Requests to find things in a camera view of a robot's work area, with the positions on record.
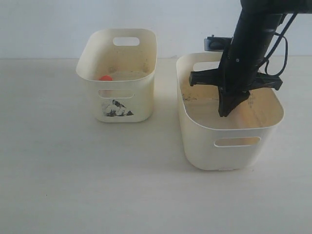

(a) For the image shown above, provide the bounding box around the cream plastic bin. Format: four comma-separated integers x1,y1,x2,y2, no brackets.
76,28,157,123
176,52,284,171

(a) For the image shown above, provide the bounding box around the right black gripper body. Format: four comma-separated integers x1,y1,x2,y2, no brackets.
189,44,282,94

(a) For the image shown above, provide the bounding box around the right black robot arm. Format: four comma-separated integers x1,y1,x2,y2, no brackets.
189,0,312,117

